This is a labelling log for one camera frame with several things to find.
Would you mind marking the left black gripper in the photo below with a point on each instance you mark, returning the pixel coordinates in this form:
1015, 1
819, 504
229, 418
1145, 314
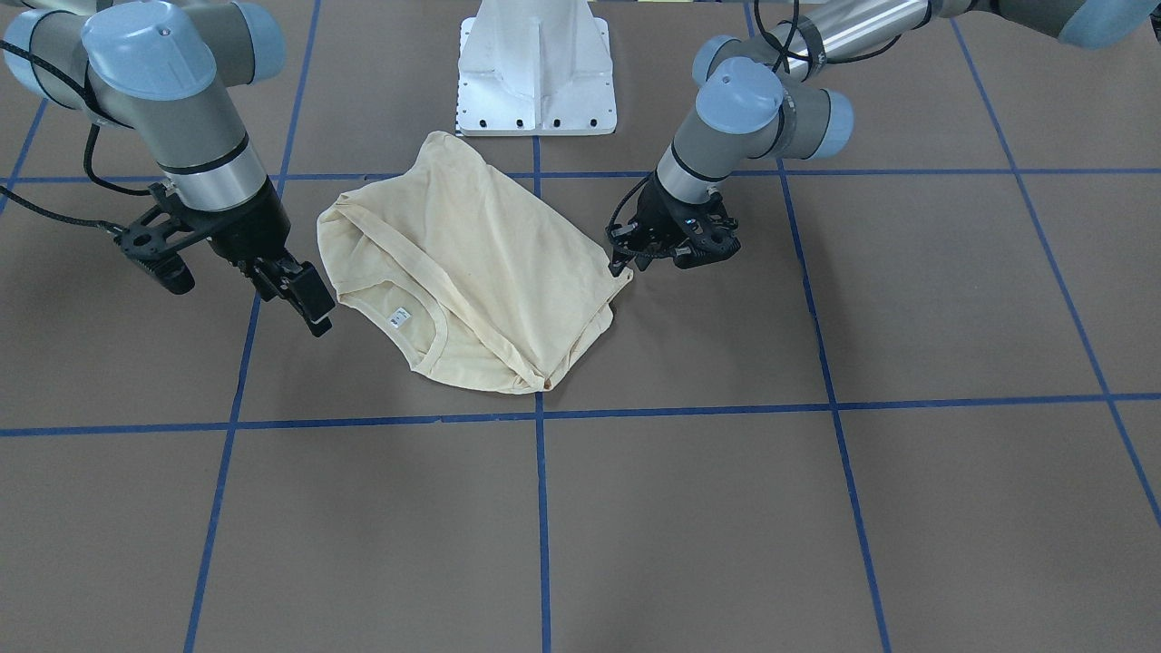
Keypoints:
659, 216

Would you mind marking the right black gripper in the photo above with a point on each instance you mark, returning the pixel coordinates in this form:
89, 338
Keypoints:
249, 222

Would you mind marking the yellow long-sleeve printed shirt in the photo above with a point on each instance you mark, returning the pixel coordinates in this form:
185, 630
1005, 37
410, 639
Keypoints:
477, 282

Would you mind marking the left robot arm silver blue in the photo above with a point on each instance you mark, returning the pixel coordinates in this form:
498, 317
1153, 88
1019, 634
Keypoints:
755, 101

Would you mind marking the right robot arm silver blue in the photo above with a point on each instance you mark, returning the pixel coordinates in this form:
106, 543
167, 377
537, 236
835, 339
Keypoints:
163, 69

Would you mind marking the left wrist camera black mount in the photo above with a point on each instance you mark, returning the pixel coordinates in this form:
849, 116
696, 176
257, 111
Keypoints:
710, 235

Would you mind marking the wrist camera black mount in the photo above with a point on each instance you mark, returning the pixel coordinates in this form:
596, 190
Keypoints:
710, 235
153, 242

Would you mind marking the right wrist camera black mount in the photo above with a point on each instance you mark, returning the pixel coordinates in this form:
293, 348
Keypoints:
153, 242

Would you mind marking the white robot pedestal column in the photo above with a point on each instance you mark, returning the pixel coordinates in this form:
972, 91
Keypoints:
535, 68

